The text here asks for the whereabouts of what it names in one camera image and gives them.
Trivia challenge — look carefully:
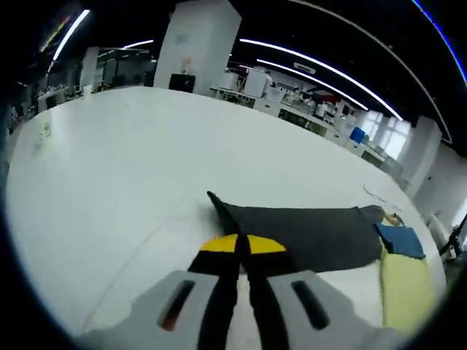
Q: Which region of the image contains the ceiling light strip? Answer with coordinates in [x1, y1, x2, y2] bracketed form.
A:
[255, 58, 370, 112]
[238, 37, 404, 122]
[52, 9, 91, 62]

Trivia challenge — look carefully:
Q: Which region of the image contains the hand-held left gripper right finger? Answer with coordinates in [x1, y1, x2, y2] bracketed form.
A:
[246, 234, 403, 350]

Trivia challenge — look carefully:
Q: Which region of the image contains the bright window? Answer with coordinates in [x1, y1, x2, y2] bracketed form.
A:
[360, 108, 406, 158]

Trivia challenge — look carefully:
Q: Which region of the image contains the row of white cabinets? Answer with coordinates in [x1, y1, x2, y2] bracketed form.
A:
[210, 68, 402, 173]

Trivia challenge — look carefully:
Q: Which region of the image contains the yellow grey and blue garment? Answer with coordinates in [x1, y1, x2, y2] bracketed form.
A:
[207, 190, 437, 333]

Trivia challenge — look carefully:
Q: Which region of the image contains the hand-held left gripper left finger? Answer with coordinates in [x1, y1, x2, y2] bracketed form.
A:
[80, 233, 242, 350]

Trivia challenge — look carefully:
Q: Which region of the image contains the wide white pillar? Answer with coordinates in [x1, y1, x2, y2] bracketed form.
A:
[153, 0, 243, 97]

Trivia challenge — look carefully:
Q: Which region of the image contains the black box at pillar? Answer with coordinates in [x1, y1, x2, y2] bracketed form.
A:
[169, 72, 197, 93]

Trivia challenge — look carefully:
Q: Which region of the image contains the blue storage bin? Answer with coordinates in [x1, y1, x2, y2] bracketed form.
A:
[349, 126, 368, 144]

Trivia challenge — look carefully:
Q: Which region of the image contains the narrow white pillar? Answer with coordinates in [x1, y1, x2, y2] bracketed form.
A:
[396, 115, 443, 198]

